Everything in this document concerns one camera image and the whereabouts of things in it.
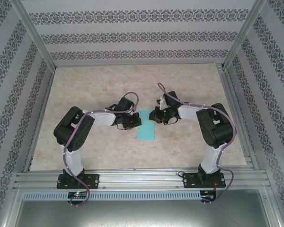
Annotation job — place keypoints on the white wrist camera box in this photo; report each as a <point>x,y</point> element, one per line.
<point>134,111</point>
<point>162,100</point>

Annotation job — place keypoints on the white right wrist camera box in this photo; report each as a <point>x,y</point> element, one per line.
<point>162,100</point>

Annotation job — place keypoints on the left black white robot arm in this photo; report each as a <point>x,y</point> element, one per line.
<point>73,132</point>

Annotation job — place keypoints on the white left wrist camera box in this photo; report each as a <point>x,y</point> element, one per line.
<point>134,111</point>

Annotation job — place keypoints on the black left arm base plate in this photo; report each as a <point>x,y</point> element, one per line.
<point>94,180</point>

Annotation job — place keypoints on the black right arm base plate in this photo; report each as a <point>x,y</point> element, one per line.
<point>189,180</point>

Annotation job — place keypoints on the aluminium side rail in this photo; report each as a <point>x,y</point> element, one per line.
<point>39,123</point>
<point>236,94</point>

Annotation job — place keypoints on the aluminium mounting rail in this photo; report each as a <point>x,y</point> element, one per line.
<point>142,179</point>

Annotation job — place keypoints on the aluminium frame post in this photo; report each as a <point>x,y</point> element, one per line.
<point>34,35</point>
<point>245,33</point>

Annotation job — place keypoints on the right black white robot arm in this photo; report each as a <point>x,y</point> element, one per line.
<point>217,127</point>

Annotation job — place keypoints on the grey metal sheet panel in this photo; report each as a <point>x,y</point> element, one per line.
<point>142,214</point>

